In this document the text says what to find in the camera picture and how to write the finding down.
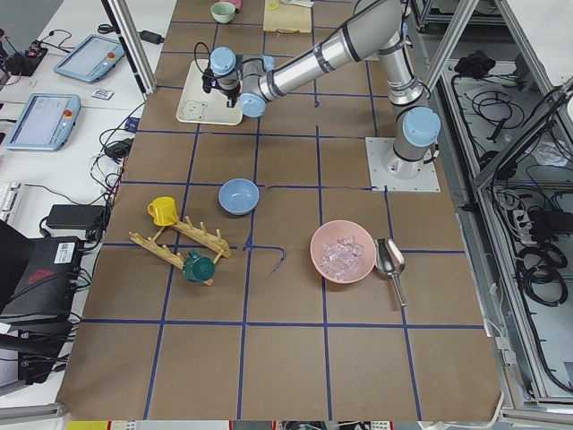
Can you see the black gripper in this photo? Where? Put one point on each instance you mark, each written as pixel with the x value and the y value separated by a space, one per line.
pixel 229 91

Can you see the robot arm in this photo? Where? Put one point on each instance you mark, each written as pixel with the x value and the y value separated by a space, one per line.
pixel 376 28

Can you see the cream bear serving tray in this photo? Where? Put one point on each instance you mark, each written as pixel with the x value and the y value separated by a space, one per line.
pixel 196 106

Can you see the green bowl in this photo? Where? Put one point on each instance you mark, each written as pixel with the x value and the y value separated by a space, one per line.
pixel 222 12

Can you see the blue bowl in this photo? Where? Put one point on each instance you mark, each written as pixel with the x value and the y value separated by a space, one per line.
pixel 238 196

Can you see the pink cloth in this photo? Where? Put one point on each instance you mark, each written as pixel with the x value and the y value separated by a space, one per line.
pixel 236 3

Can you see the wooden cutting board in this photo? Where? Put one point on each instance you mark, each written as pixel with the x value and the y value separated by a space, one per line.
pixel 287 19

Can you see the black power adapter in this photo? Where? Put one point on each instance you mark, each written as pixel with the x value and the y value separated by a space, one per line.
pixel 151 37

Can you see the yellow mug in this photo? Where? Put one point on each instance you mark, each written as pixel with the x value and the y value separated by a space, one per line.
pixel 163 211

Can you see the far teach pendant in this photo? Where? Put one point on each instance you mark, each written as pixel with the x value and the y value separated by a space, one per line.
pixel 91 59

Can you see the teach pendant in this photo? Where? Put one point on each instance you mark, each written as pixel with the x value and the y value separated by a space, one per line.
pixel 91 59
pixel 45 122

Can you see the dark green mug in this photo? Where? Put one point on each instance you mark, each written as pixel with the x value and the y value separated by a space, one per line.
pixel 198 268

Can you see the near teach pendant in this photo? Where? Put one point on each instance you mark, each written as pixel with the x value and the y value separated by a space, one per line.
pixel 45 122

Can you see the pink bowl with ice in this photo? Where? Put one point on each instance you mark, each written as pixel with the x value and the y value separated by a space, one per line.
pixel 342 251

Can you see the metal scoop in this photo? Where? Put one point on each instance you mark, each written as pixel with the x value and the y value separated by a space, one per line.
pixel 391 262

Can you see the black computer box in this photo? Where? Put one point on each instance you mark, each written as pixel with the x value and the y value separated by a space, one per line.
pixel 37 276

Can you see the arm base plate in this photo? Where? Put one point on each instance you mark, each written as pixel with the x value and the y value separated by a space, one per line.
pixel 390 173

